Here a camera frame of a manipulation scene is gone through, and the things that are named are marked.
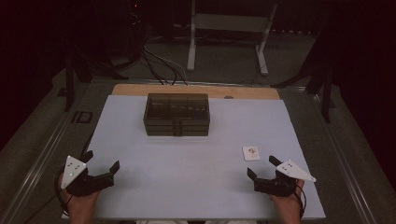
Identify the small white printed card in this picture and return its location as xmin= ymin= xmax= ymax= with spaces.
xmin=242 ymin=146 xmax=262 ymax=161

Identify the person's right hand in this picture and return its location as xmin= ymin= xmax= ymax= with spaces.
xmin=268 ymin=179 xmax=306 ymax=217

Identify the row of small trinkets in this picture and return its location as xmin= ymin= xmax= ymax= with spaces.
xmin=169 ymin=105 xmax=207 ymax=114

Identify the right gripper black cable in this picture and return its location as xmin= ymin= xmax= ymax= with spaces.
xmin=293 ymin=183 xmax=308 ymax=219

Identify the bundle of floor cables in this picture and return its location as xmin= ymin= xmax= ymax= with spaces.
xmin=141 ymin=43 xmax=190 ymax=87

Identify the white metal stand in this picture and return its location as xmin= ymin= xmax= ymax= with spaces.
xmin=186 ymin=0 xmax=279 ymax=77

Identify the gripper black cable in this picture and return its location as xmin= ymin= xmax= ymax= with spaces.
xmin=293 ymin=183 xmax=308 ymax=219
xmin=24 ymin=169 xmax=74 ymax=224

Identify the smoked transparent drawer box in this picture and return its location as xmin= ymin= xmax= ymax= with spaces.
xmin=143 ymin=92 xmax=211 ymax=137

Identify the person's left hand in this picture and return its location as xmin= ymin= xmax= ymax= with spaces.
xmin=57 ymin=175 xmax=101 ymax=217

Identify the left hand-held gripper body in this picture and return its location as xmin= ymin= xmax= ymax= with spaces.
xmin=60 ymin=155 xmax=115 ymax=198

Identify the aluminium rail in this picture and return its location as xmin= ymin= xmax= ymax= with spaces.
xmin=0 ymin=82 xmax=94 ymax=224
xmin=311 ymin=92 xmax=378 ymax=224

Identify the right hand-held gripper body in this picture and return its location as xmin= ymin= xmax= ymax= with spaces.
xmin=253 ymin=159 xmax=318 ymax=198

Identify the black floor stand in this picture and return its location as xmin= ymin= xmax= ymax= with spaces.
xmin=270 ymin=31 xmax=336 ymax=124
xmin=64 ymin=55 xmax=130 ymax=113

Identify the white table board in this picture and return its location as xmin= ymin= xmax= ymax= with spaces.
xmin=61 ymin=94 xmax=327 ymax=220

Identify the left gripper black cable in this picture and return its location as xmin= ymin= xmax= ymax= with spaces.
xmin=24 ymin=169 xmax=74 ymax=224

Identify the dark equipment rack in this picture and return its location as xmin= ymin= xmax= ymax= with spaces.
xmin=92 ymin=0 xmax=148 ymax=64

